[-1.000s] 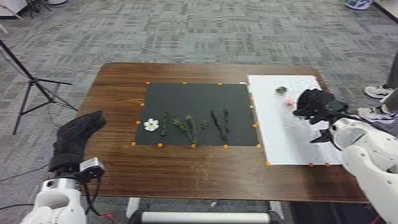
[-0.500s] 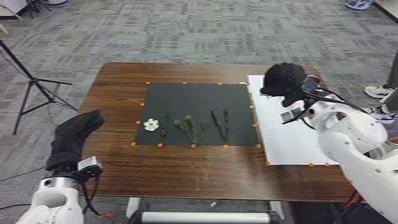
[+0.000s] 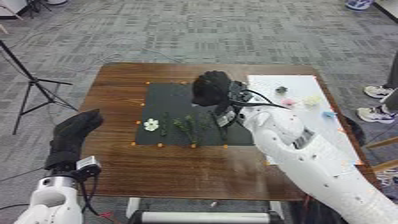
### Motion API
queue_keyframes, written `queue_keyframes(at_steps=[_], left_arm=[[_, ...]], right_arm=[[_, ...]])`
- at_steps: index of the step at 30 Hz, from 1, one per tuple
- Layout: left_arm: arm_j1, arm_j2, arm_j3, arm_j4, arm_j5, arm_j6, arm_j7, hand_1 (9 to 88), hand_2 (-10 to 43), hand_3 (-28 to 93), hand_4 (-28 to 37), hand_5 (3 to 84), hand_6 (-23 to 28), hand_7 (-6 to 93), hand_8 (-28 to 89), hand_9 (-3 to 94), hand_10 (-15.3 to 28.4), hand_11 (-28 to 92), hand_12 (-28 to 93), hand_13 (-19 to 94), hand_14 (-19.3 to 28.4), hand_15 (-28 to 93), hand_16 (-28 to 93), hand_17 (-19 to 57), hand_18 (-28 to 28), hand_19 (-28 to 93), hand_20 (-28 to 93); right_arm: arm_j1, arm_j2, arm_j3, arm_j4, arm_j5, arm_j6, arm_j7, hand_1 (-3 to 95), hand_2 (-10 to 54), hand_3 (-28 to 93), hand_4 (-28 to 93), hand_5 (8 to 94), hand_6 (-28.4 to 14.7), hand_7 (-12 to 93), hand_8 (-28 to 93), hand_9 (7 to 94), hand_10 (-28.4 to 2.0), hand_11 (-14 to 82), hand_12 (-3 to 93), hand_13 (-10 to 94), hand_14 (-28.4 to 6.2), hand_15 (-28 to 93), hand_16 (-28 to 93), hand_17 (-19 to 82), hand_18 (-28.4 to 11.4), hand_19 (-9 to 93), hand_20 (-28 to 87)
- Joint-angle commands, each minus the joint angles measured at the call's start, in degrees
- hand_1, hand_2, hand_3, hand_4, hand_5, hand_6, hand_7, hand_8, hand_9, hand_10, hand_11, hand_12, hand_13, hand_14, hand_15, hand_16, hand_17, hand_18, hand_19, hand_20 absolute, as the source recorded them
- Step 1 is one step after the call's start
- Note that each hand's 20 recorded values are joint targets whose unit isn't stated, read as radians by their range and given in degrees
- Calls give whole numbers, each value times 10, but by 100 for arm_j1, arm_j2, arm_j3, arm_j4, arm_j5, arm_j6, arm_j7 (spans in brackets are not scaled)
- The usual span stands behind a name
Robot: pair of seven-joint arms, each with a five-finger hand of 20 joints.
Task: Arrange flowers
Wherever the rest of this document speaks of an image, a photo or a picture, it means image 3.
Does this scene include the white flower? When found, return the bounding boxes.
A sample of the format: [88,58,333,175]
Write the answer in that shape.
[141,118,161,132]

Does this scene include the black tripod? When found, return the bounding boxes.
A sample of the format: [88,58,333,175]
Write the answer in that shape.
[0,39,79,136]

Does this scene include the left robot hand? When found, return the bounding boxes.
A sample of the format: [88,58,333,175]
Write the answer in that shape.
[42,109,106,171]

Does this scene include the green sprig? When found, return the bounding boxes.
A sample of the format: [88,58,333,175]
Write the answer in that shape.
[170,114,200,145]
[159,112,172,138]

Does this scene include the pale grey bar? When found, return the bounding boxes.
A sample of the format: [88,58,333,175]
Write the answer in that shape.
[138,211,280,224]

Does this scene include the dark mat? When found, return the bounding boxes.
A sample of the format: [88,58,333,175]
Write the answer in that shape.
[132,82,257,147]

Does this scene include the yellow flower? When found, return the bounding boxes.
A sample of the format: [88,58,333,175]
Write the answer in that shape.
[301,95,323,107]

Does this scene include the black cable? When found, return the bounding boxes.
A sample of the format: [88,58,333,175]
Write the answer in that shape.
[235,88,292,111]

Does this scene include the pink flower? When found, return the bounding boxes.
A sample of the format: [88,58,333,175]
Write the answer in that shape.
[278,98,298,108]

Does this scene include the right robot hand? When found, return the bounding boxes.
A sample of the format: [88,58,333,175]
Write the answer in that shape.
[189,70,235,115]

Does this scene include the white sheet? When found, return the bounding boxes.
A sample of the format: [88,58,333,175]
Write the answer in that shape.
[243,74,363,167]

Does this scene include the person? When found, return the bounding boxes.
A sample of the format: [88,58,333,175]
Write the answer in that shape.
[355,49,398,125]

